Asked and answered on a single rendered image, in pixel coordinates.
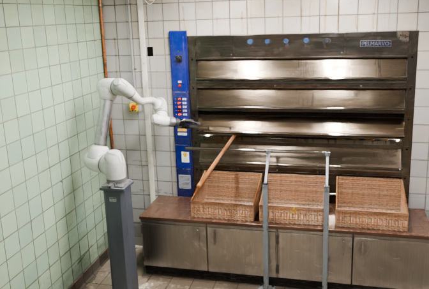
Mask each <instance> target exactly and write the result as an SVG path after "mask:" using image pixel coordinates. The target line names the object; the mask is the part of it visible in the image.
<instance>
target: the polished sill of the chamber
mask: <svg viewBox="0 0 429 289"><path fill-rule="evenodd" d="M231 137H232V135H199V140H223V141H229V140H230V138H231ZM233 141H245V142H290V143H313V144H357V145H401V146H403V140H391V139H366V138H317V137H268V136H243V135H236V137H235V139H233Z"/></svg>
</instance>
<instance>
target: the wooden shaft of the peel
mask: <svg viewBox="0 0 429 289"><path fill-rule="evenodd" d="M235 137H236V135H232V137H231V138H230V140H229V141H228V142H227V144H226V145H225V147H224V148H223V149H222V151H221V152H220V153H219V155H218V156H217V158H216V159H215V160H214V162H213V163H212V165H211V166H210V167H209V169H208V170H207V172H206V173H205V174H204V176H203V177H202V178H201V180H200V181H199V183H198V184H197V188H198V189H199V188H201V186H202V185H203V183H204V182H205V181H206V179H207V178H208V176H209V174H210V173H211V172H212V171H213V169H214V167H215V166H216V164H217V163H218V162H219V160H220V159H221V157H222V156H223V154H224V153H225V151H226V150H227V149H228V147H229V145H230V144H231V143H232V141H233V139H235Z"/></svg>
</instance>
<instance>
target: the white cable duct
mask: <svg viewBox="0 0 429 289"><path fill-rule="evenodd" d="M137 9H138V20H139V38H140V56H141V66H142V85H143V95H144V98H146V97H149V90H148V79H147V61H146V41H145V31H144V12H143V2H142V0H137ZM144 113H145V123H146V142H147V160H148V170H149V188H150V198H151V203H152V202H153V201H154V200H155V199H156V197H155V187H154V168H153V149H152V138H151V120H150V109H149V103H148V104H145V105H144Z"/></svg>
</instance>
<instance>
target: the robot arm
mask: <svg viewBox="0 0 429 289"><path fill-rule="evenodd" d="M96 90H97V91H98V92H99V96H100V99H101V102H100V109H99V114H98V122H97V127H96V135H95V140H94V145H92V146H91V147H90V150H89V152H87V153H86V155H85V156H84V164H85V166H86V167H87V168H88V169H90V170H92V171H94V172H98V173H103V174H105V175H106V178H107V182H106V183H105V184H103V185H102V187H103V188H109V189H111V188H121V189H122V188H124V187H125V186H126V185H127V184H128V183H129V182H131V181H132V180H131V179H127V178H126V163H125V159H124V156H123V154H122V152H121V151H119V150H117V149H112V150H109V148H108V147H107V140H108V135H109V128H110V119H111V114H112V106H113V101H114V100H115V99H116V97H117V95H118V96H124V97H125V98H127V99H129V100H131V101H133V102H135V103H136V104H139V105H145V104H148V103H152V107H153V109H154V111H155V112H156V114H154V115H152V116H151V123H152V124H154V125H155V126H161V127H166V126H168V127H179V128H184V129H190V128H196V129H198V128H199V127H197V126H196V125H200V122H195V121H193V119H185V118H183V120H180V119H176V118H175V117H169V116H168V115H167V102H166V101H165V99H164V98H162V97H158V98H157V99H156V98H154V97H146V98H141V97H140V96H139V94H138V93H137V91H136V90H135V89H134V88H133V86H132V85H131V84H129V83H128V82H127V81H126V80H124V79H122V78H103V79H101V80H99V81H98V83H97V85H96ZM188 124H194V125H188Z"/></svg>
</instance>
